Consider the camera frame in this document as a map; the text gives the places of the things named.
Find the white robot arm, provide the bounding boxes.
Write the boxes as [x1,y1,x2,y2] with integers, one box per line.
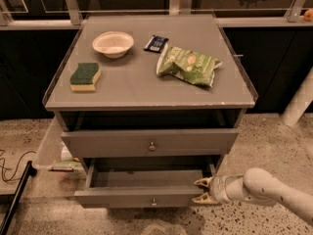
[192,167,313,225]

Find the grey drawer cabinet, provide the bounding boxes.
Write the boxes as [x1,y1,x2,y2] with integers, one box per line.
[42,13,259,174]

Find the dark blue snack packet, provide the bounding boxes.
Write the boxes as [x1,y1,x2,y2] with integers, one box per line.
[144,35,168,53]

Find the metal railing bracket right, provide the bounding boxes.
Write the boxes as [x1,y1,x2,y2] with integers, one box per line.
[284,0,306,23]

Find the green yellow sponge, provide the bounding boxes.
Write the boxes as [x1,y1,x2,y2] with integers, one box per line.
[69,63,101,92]

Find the metal railing bracket left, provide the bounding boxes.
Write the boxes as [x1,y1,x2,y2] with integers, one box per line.
[65,0,82,25]

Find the white pipe leg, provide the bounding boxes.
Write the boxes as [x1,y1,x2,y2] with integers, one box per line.
[281,68,313,126]

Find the metal railing bracket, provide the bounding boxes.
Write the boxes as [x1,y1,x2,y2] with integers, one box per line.
[65,0,82,25]
[284,0,306,23]
[169,0,193,16]

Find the grey top drawer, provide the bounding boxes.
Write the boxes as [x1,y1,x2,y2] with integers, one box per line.
[61,128,238,158]

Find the white paper bowl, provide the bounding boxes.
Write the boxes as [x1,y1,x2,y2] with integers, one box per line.
[92,31,134,59]

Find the black metal frame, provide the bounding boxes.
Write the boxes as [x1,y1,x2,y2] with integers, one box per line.
[0,161,36,235]

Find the metal railing bracket centre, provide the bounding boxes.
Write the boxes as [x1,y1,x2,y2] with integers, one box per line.
[169,0,193,16]

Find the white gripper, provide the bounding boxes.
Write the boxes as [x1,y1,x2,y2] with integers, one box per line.
[192,176,248,204]

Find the grey drawer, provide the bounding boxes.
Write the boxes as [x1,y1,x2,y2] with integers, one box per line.
[61,128,238,158]
[75,156,218,209]

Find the orange fruit on ledge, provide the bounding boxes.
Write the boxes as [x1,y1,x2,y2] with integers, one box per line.
[303,9,313,22]

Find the green chip bag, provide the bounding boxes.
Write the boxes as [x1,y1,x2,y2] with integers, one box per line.
[156,44,223,87]

